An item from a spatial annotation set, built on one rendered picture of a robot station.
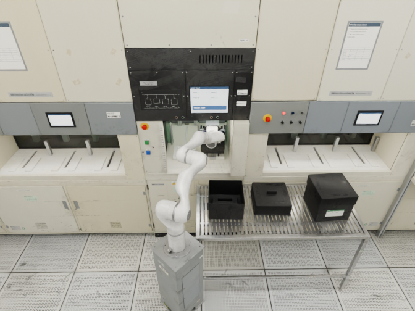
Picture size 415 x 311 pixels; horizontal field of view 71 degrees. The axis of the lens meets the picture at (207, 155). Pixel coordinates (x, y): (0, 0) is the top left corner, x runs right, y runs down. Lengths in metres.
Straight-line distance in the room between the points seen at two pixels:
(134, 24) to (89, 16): 0.28
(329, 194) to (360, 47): 1.05
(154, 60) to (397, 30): 1.62
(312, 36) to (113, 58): 1.33
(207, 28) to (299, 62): 0.67
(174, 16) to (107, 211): 1.90
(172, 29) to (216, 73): 0.41
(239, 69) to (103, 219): 1.98
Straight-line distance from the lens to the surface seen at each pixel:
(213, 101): 2.21
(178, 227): 1.97
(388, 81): 2.54
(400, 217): 3.61
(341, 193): 2.41
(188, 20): 2.04
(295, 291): 2.98
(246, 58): 2.12
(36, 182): 3.05
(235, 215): 2.32
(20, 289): 3.33
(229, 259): 3.05
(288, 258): 3.15
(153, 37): 2.08
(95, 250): 3.30
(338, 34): 2.24
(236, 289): 2.89
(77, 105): 2.40
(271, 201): 2.39
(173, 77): 2.15
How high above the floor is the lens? 2.51
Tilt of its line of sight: 36 degrees down
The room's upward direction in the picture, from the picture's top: straight up
